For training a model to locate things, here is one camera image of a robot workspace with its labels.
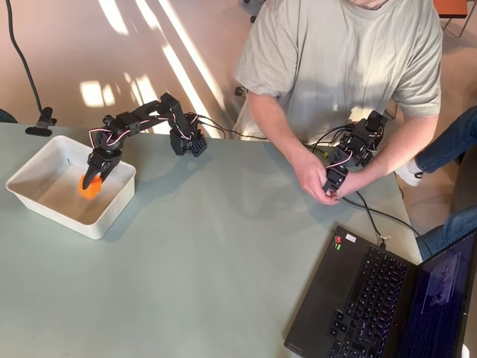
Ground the orange cube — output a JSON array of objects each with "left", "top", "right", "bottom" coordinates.
[{"left": 77, "top": 174, "right": 104, "bottom": 199}]

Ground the black leader arm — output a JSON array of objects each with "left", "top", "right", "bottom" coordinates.
[{"left": 322, "top": 110, "right": 391, "bottom": 198}]

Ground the operator right forearm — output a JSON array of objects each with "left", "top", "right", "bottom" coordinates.
[{"left": 247, "top": 92, "right": 318, "bottom": 166}]

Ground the operator left forearm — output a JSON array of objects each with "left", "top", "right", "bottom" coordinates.
[{"left": 346, "top": 110, "right": 437, "bottom": 195}]

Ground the white plastic bin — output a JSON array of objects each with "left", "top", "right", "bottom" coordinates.
[{"left": 5, "top": 134, "right": 137, "bottom": 240}]

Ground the operator right hand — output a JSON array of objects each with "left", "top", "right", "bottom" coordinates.
[{"left": 296, "top": 154, "right": 338, "bottom": 206}]

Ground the operator left hand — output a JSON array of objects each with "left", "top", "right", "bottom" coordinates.
[{"left": 323, "top": 173, "right": 361, "bottom": 205}]

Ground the operator beige t-shirt torso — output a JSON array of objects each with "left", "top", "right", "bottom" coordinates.
[{"left": 233, "top": 0, "right": 444, "bottom": 145}]

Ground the black laptop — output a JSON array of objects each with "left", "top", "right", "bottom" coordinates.
[{"left": 283, "top": 224, "right": 477, "bottom": 358}]

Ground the person in blue jeans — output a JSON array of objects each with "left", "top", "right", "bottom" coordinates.
[{"left": 394, "top": 106, "right": 477, "bottom": 262}]

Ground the grey chair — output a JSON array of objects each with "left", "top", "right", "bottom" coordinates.
[{"left": 452, "top": 147, "right": 477, "bottom": 221}]

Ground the orange table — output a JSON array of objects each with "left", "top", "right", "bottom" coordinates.
[{"left": 434, "top": 0, "right": 469, "bottom": 19}]

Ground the black gooseneck camera mount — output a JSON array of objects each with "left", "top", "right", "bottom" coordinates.
[{"left": 5, "top": 0, "right": 57, "bottom": 137}]

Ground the black cable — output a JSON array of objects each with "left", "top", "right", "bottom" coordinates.
[
  {"left": 356, "top": 192, "right": 388, "bottom": 249},
  {"left": 341, "top": 196, "right": 433, "bottom": 257},
  {"left": 196, "top": 115, "right": 270, "bottom": 142}
]

